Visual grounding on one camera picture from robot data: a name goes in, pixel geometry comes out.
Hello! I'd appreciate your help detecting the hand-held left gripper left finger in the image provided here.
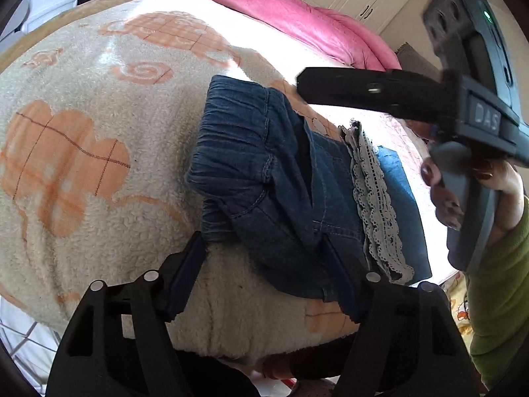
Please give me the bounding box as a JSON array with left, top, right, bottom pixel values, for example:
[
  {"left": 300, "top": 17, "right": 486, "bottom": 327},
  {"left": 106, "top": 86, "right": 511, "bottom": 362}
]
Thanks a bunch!
[{"left": 45, "top": 231, "right": 208, "bottom": 397}]

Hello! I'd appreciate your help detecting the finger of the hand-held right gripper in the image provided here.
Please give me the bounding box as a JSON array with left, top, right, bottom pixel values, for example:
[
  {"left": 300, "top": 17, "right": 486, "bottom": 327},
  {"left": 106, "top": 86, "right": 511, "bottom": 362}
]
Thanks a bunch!
[{"left": 297, "top": 67, "right": 447, "bottom": 124}]

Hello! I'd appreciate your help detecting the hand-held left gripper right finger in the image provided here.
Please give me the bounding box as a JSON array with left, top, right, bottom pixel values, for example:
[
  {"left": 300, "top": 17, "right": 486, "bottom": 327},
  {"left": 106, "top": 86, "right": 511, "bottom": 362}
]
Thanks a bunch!
[{"left": 326, "top": 236, "right": 483, "bottom": 397}]

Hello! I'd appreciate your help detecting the person's right forearm green sleeve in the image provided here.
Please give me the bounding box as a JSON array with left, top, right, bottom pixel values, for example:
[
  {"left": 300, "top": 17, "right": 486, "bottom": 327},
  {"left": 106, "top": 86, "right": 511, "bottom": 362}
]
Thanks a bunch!
[{"left": 465, "top": 194, "right": 529, "bottom": 389}]

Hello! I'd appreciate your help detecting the person's right hand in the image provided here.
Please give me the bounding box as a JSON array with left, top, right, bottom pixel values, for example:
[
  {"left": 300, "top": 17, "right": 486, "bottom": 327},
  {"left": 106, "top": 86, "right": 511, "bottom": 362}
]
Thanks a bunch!
[{"left": 419, "top": 158, "right": 526, "bottom": 234}]

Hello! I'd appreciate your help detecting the grey headboard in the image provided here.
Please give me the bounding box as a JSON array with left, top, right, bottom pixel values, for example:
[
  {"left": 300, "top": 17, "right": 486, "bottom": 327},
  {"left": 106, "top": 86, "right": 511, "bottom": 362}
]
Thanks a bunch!
[{"left": 394, "top": 42, "right": 441, "bottom": 79}]

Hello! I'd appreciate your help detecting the pink comforter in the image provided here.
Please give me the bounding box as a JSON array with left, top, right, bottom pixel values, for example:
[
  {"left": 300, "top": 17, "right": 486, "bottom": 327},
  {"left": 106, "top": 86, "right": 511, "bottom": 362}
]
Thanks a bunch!
[{"left": 138, "top": 0, "right": 401, "bottom": 71}]

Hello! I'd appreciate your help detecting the cream floral fleece blanket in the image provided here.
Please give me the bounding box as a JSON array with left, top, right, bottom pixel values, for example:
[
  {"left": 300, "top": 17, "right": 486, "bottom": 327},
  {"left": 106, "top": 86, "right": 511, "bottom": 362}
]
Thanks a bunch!
[{"left": 0, "top": 0, "right": 455, "bottom": 358}]

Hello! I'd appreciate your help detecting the yellow printed sheet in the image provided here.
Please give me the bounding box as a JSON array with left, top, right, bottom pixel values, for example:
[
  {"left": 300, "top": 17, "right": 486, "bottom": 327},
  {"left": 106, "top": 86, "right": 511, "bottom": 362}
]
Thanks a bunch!
[{"left": 444, "top": 271, "right": 476, "bottom": 340}]

